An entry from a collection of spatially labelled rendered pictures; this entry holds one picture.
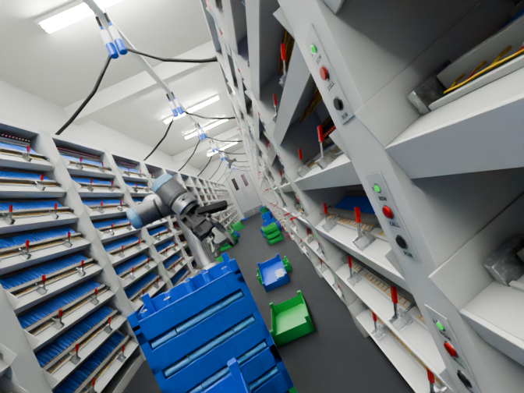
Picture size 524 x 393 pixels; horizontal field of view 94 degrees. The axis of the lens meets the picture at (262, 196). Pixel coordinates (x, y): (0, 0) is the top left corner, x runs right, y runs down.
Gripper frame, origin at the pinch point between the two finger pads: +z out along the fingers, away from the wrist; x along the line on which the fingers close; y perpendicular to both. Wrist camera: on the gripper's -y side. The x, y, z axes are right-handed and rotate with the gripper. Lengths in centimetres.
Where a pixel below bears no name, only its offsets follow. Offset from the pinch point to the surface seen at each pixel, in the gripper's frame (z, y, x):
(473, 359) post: 38, 7, 59
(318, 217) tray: 18.3, -29.5, 3.2
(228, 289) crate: 10.6, 14.7, 14.9
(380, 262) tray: 29, -4, 47
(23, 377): -28, 85, -48
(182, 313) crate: 5.9, 26.6, 14.0
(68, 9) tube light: -254, -66, -59
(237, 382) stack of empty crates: 25.0, 27.6, 24.9
